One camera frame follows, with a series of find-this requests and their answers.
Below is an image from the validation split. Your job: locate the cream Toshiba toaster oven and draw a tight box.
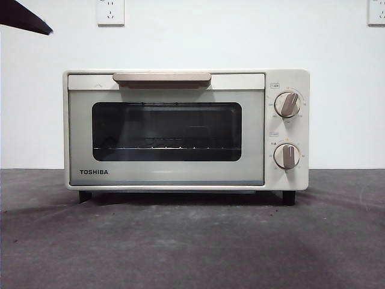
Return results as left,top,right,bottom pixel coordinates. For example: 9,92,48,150
62,69,310,207

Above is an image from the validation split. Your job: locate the white wall socket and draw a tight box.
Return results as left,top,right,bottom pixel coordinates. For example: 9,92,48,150
96,0,125,26
367,0,385,26

